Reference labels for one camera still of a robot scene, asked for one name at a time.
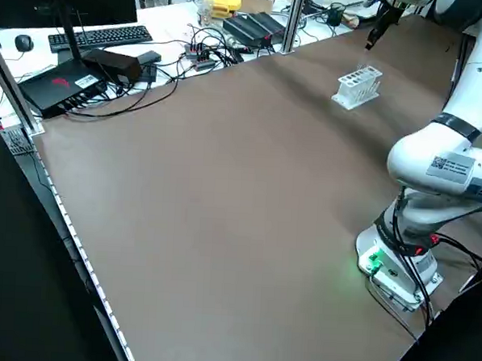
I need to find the black stand pole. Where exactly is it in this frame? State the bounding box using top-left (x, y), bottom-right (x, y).
top-left (43, 0), bottom-right (92, 66)

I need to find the yellow plastic box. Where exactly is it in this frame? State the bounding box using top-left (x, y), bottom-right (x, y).
top-left (203, 0), bottom-right (243, 20)

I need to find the clear glass beaker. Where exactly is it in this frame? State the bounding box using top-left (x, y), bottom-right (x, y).
top-left (196, 0), bottom-right (216, 27)

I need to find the black box with red logo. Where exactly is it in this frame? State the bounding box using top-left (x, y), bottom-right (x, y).
top-left (16, 53), bottom-right (111, 123)

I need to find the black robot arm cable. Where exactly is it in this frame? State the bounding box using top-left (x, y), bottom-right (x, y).
top-left (363, 183), bottom-right (482, 347)

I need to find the grey usb hub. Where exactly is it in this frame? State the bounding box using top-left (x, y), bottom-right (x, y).
top-left (183, 42), bottom-right (216, 72)

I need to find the white perforated edge strip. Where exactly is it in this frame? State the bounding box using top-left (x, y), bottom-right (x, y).
top-left (16, 147), bottom-right (150, 361)

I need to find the thin black cable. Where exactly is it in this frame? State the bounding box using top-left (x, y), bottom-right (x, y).
top-left (65, 56), bottom-right (180, 124)

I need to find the grey power strip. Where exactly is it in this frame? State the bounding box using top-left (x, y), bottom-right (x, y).
top-left (0, 129), bottom-right (38, 158)

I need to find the black keyboard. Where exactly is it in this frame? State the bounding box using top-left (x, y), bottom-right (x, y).
top-left (46, 19), bottom-right (153, 58)

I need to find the black computer mouse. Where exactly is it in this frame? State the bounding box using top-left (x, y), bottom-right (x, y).
top-left (14, 33), bottom-right (36, 52)

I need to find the small black holder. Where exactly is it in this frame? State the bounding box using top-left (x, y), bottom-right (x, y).
top-left (325, 1), bottom-right (348, 28)

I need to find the black power brick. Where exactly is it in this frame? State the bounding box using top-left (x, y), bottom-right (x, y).
top-left (81, 47), bottom-right (145, 86)

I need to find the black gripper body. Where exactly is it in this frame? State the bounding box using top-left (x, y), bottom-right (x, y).
top-left (377, 0), bottom-right (401, 29)

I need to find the brown bread-like object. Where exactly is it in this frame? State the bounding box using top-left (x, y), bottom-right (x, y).
top-left (340, 10), bottom-right (363, 31)

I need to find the aluminium frame post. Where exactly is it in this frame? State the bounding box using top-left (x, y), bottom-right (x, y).
top-left (280, 0), bottom-right (307, 55)
top-left (0, 28), bottom-right (52, 137)

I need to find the white test tube rack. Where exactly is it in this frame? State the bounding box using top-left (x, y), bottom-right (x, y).
top-left (329, 63), bottom-right (384, 112)

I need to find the brown cardboard box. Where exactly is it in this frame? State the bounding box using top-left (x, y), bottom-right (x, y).
top-left (232, 0), bottom-right (275, 15)

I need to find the black finned metal box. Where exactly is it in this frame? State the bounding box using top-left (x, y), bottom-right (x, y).
top-left (221, 10), bottom-right (287, 50)

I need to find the small black adapter box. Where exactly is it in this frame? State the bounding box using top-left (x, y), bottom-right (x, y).
top-left (137, 49), bottom-right (163, 65)

